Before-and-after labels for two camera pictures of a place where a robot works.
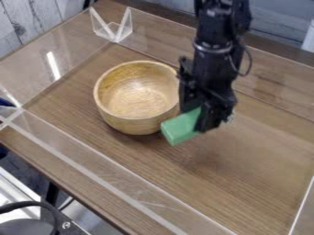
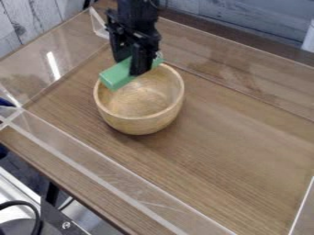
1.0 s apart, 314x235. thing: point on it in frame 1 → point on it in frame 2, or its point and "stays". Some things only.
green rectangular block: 180,127 → 117,75
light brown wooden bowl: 136,96 stays
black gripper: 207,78 → 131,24
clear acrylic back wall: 278,80 stays
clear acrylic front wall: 47,148 stays
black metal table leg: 52,195 stays
